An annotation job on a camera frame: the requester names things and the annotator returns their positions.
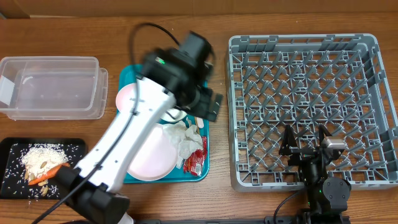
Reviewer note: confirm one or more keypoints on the white plastic fork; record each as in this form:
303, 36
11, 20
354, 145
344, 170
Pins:
201, 123

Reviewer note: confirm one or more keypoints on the teal serving tray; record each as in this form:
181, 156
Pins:
177, 174

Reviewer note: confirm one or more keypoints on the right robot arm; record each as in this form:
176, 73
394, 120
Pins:
327, 196

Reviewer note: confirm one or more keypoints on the wooden chopstick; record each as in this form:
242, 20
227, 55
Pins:
197, 124

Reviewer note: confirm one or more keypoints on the orange carrot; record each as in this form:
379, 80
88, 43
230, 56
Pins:
51, 173

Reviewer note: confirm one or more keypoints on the grey plastic dishwasher rack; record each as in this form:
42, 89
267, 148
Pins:
303, 81

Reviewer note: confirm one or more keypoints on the pink bowl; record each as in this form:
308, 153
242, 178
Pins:
126, 98

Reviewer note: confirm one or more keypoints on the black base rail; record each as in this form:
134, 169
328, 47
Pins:
266, 220

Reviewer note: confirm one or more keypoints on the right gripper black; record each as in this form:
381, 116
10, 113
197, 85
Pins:
303, 154

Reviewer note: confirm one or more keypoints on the white napkin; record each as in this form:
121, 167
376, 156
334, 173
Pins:
185, 139

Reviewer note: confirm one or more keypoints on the rice and food scraps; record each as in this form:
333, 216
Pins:
39, 161

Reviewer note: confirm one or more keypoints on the white small bowl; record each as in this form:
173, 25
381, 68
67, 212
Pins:
173, 115

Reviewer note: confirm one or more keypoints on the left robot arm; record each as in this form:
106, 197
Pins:
171, 78

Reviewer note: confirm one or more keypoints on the black plastic tray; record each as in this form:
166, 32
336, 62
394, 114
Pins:
15, 179

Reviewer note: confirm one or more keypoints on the clear plastic bin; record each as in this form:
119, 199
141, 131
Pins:
53, 88

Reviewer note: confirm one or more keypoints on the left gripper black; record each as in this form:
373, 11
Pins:
202, 107

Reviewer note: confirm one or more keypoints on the red snack wrapper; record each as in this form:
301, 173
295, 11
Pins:
195, 163

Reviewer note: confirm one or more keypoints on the large pink plate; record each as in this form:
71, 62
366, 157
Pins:
156, 158

